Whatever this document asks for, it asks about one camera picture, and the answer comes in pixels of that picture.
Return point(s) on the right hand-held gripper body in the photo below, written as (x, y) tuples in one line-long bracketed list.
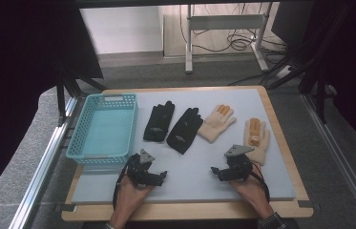
[(237, 167)]

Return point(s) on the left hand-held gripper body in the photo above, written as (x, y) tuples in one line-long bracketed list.
[(140, 171)]

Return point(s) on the cream knit glove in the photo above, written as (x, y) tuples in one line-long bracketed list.
[(215, 124), (260, 149)]

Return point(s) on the black glove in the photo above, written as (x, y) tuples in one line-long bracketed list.
[(159, 122), (185, 130)]

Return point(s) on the teal plastic basket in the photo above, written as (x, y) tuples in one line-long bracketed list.
[(108, 130)]

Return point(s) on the person's right hand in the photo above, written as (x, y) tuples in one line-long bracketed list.
[(253, 191)]

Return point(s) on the person's left hand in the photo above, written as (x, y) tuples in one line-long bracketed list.
[(131, 198)]

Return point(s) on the grey table mat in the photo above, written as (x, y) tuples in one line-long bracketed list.
[(182, 178)]

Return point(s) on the wooden table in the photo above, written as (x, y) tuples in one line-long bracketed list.
[(182, 213)]

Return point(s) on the white power strip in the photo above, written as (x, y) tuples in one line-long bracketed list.
[(284, 72)]

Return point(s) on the black tripod stand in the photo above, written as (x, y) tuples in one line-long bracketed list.
[(66, 86)]

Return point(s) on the black metal stand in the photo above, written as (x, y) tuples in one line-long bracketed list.
[(320, 79)]

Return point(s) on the white panel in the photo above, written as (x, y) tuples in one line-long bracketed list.
[(121, 30)]

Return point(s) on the aluminium rail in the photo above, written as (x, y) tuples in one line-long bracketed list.
[(43, 168), (341, 159)]

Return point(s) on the white metal desk frame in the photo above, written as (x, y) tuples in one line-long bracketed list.
[(226, 22)]

